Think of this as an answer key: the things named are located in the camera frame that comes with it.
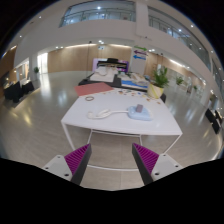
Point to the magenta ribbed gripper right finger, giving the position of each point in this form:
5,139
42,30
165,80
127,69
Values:
153,166

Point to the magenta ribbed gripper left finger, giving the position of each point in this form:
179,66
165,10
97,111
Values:
72,166

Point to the light blue charging pad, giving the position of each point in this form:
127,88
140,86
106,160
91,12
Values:
144,115

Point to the small purple grey device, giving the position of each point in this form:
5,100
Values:
139,108

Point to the green potted plant yellow pot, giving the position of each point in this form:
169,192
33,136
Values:
159,82

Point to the red paper sheet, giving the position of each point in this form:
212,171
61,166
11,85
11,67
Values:
92,88

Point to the black chairs on right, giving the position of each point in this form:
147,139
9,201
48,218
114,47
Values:
215,119

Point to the black chairs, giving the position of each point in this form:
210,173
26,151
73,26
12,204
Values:
16,91
215,119

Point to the distant green potted plant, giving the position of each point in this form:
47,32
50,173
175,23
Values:
179,80

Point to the black chairs on left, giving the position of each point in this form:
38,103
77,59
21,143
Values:
16,91

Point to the purple display screen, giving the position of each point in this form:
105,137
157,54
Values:
121,65

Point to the white direction sign with arrows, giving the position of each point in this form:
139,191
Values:
138,59

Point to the white metal frame table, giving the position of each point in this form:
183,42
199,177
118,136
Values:
107,112

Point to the small plant by left wall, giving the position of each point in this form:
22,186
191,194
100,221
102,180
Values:
36,72

